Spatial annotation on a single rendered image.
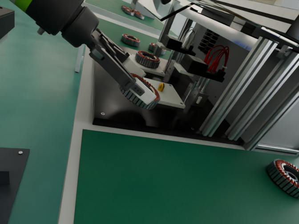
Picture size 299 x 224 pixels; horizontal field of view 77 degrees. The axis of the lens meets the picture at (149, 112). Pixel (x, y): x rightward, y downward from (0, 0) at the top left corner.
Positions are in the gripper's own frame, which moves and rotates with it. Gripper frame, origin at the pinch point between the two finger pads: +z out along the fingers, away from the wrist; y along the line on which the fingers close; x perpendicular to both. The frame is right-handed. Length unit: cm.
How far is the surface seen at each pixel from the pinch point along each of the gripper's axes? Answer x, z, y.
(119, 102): -8.6, 0.8, -2.2
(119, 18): -5, 20, -170
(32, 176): -88, 15, -33
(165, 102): -0.6, 13.9, -5.7
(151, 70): -0.2, 14.6, -29.9
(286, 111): 24.2, 32.4, 8.9
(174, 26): 68, 198, -484
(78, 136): -15.0, -6.6, 10.8
